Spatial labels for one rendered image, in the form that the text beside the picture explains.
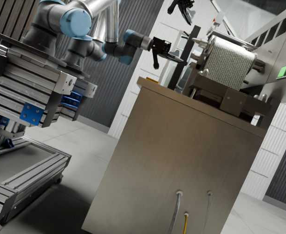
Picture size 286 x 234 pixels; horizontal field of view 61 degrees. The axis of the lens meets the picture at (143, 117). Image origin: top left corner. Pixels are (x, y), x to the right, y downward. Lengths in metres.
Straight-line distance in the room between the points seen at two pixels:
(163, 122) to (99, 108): 3.52
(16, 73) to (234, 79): 1.12
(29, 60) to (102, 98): 3.50
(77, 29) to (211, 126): 0.74
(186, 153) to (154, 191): 0.24
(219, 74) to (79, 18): 0.82
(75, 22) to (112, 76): 3.58
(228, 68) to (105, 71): 3.39
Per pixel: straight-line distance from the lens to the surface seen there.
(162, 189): 1.23
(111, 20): 1.47
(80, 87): 1.62
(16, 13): 1.47
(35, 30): 1.20
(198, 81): 1.26
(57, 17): 1.12
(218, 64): 1.49
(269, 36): 1.89
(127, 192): 1.24
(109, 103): 4.60
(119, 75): 4.61
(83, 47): 1.66
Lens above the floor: 0.79
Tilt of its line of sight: 3 degrees down
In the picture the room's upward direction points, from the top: 23 degrees clockwise
